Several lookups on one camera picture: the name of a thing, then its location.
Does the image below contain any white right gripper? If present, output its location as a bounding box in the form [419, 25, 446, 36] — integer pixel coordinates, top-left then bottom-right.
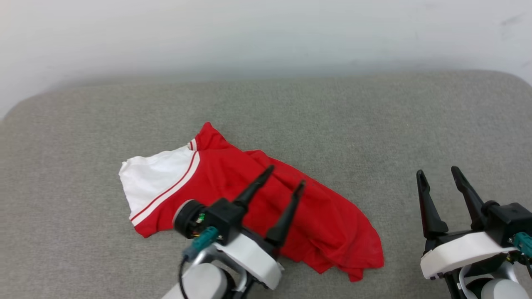
[416, 166, 517, 280]

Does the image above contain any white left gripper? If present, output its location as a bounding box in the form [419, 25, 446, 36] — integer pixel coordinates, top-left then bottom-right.
[214, 165, 306, 290]

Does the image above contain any red basketball jersey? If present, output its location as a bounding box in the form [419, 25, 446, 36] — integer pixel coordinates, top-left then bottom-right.
[119, 122, 384, 282]

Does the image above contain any grey fabric sofa cushion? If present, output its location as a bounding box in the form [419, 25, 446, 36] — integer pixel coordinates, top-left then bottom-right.
[0, 70, 532, 299]

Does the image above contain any teal left camera connector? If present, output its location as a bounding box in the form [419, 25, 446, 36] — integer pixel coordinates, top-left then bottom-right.
[183, 226, 219, 262]

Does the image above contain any teal camera connector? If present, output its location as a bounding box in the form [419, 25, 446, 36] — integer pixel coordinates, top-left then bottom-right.
[513, 232, 532, 257]
[183, 226, 219, 262]

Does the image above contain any white right arm cable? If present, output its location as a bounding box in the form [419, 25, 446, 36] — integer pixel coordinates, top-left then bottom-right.
[457, 266, 478, 299]

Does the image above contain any teal right camera connector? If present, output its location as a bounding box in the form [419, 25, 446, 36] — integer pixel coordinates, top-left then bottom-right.
[513, 232, 532, 257]

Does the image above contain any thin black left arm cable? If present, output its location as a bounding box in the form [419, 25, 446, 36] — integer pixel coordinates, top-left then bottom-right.
[178, 255, 190, 299]

